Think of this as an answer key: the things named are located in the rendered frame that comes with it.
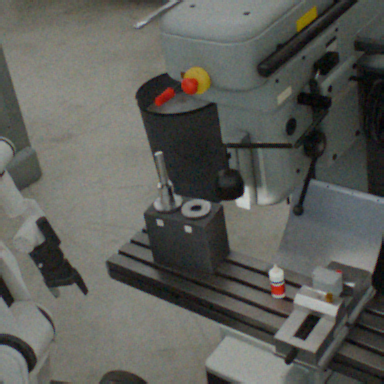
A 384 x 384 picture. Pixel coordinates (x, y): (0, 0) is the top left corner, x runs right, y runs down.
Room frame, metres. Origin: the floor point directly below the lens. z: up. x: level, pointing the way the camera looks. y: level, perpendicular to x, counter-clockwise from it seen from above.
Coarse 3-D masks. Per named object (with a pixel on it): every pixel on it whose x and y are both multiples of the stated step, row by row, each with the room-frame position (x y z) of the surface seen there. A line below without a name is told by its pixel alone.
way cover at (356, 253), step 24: (312, 192) 2.11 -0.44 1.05; (336, 192) 2.06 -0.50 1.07; (360, 192) 2.02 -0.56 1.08; (288, 216) 2.13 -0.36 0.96; (312, 216) 2.08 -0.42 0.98; (336, 216) 2.03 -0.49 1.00; (360, 216) 1.99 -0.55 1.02; (288, 240) 2.08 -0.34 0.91; (312, 240) 2.03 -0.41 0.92; (336, 240) 1.99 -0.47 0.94; (360, 240) 1.95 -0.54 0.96; (288, 264) 2.01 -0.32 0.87; (312, 264) 1.98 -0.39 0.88; (360, 264) 1.90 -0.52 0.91
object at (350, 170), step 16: (368, 64) 2.00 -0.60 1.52; (352, 144) 2.04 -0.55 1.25; (368, 144) 2.00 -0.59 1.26; (336, 160) 2.08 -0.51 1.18; (352, 160) 2.04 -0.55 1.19; (368, 160) 2.00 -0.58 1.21; (320, 176) 2.12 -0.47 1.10; (336, 176) 2.08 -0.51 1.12; (352, 176) 2.04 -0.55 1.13; (368, 176) 2.00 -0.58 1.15; (368, 192) 2.00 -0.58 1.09
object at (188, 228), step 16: (160, 208) 2.07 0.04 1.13; (176, 208) 2.06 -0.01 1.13; (192, 208) 2.05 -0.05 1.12; (208, 208) 2.03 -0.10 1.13; (160, 224) 2.05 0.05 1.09; (176, 224) 2.02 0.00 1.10; (192, 224) 1.98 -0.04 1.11; (208, 224) 1.97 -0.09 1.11; (224, 224) 2.04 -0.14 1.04; (160, 240) 2.06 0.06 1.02; (176, 240) 2.02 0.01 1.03; (192, 240) 1.99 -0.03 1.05; (208, 240) 1.96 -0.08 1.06; (224, 240) 2.03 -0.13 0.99; (160, 256) 2.07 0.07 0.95; (176, 256) 2.03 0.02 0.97; (192, 256) 1.99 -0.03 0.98; (208, 256) 1.96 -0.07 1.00; (224, 256) 2.02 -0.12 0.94; (208, 272) 1.97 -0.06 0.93
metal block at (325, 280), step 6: (324, 270) 1.72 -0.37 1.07; (318, 276) 1.70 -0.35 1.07; (324, 276) 1.70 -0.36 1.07; (330, 276) 1.69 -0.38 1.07; (336, 276) 1.69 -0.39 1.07; (318, 282) 1.69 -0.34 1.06; (324, 282) 1.68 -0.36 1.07; (330, 282) 1.67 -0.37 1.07; (336, 282) 1.67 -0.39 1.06; (318, 288) 1.69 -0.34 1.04; (324, 288) 1.68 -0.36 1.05; (330, 288) 1.66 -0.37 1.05; (336, 288) 1.67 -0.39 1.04; (342, 288) 1.70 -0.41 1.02; (336, 294) 1.67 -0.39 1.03
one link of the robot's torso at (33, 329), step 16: (0, 240) 1.83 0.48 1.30; (0, 256) 1.80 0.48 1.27; (0, 272) 1.80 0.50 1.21; (16, 272) 1.79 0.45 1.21; (0, 288) 1.78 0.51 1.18; (16, 288) 1.79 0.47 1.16; (0, 304) 1.69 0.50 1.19; (16, 304) 1.78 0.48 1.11; (32, 304) 1.77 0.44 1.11; (0, 320) 1.71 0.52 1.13; (16, 320) 1.70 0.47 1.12; (32, 320) 1.74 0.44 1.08; (48, 320) 1.77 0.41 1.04; (0, 336) 1.70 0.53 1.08; (16, 336) 1.69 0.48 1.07; (32, 336) 1.70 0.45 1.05; (48, 336) 1.74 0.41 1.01; (32, 352) 1.67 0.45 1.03; (32, 368) 1.67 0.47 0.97
